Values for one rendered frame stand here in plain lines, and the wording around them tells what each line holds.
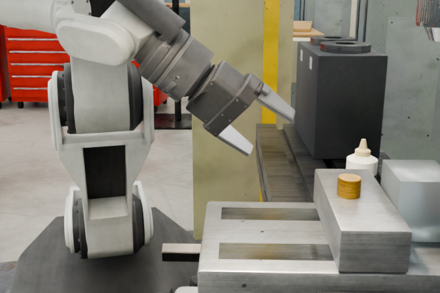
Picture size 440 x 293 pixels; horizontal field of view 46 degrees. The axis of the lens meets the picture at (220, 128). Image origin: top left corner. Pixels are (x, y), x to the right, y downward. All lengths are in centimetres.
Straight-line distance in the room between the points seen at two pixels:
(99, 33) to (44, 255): 84
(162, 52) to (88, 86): 33
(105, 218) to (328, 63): 58
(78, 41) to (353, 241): 45
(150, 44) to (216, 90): 11
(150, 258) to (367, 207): 93
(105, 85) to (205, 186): 139
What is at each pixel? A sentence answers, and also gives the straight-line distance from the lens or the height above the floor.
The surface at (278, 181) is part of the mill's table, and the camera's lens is 84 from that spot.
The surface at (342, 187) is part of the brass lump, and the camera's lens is 51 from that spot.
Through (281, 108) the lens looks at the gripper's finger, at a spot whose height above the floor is 107.
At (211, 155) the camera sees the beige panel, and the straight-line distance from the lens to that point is 229.
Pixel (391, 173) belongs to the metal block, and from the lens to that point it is 52.
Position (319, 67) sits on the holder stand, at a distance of 91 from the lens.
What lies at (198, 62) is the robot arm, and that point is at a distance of 71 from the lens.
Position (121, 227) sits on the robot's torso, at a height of 71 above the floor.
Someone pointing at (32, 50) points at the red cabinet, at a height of 60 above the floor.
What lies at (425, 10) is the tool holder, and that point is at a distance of 46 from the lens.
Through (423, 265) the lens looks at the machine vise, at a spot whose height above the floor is 100.
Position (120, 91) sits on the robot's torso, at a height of 104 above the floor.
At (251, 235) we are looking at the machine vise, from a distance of 52.
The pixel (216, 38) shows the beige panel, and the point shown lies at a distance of 218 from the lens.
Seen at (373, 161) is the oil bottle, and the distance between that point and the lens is 70.
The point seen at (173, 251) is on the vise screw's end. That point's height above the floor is 98.
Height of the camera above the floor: 124
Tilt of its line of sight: 16 degrees down
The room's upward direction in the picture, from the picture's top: straight up
